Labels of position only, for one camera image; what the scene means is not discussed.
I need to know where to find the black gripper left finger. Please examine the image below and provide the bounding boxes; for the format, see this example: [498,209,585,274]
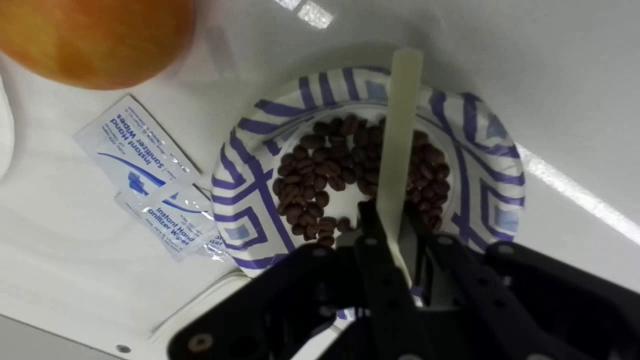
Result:
[353,200,428,360]

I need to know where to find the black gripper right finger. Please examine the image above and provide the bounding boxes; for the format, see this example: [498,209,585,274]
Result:
[404,204,534,360]

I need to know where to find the cream plastic spoon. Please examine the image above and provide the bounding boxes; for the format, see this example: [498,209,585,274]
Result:
[376,48,424,279]

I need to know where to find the blue patterned paper bowl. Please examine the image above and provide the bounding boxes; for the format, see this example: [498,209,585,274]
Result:
[211,67,526,277]

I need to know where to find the white paper plate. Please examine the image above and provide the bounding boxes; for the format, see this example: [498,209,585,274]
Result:
[0,76,16,180]

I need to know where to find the coffee beans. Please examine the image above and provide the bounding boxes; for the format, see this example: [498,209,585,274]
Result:
[272,117,450,247]

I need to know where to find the white blue sugar packet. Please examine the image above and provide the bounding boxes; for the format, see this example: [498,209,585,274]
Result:
[75,94,208,214]

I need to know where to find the red yellow apple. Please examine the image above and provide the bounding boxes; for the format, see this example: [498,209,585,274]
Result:
[0,0,196,90]

